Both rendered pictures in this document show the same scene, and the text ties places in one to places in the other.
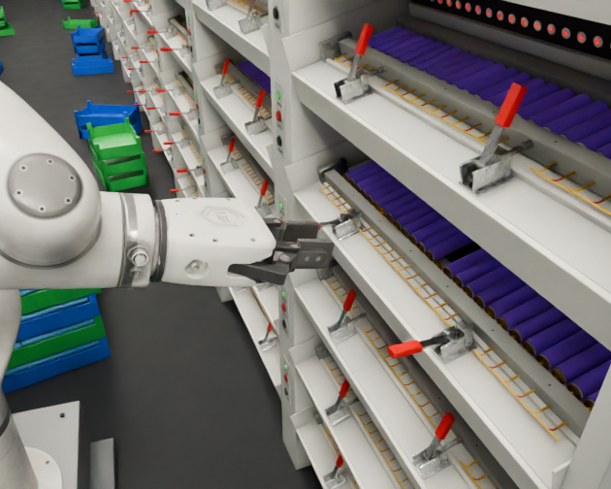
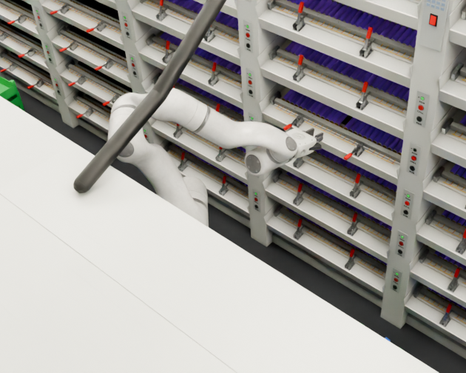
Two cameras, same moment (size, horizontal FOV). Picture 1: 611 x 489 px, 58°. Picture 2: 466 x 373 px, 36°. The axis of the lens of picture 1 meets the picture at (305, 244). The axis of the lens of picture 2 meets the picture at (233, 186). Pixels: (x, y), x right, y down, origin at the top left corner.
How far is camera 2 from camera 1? 196 cm
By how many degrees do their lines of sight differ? 20
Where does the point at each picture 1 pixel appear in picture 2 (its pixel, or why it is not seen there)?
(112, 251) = not seen: hidden behind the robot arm
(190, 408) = not seen: hidden behind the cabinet
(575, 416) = (397, 157)
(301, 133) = (263, 87)
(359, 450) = (314, 210)
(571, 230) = (387, 115)
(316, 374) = (277, 189)
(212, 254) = (306, 146)
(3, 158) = (283, 140)
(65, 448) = not seen: hidden behind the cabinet
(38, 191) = (291, 145)
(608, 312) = (400, 132)
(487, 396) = (373, 161)
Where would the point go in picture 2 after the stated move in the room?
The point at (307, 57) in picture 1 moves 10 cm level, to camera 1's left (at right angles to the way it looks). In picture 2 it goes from (265, 60) to (240, 67)
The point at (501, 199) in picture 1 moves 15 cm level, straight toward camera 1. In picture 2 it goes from (368, 109) to (378, 138)
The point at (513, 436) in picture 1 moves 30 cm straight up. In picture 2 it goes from (384, 168) to (391, 95)
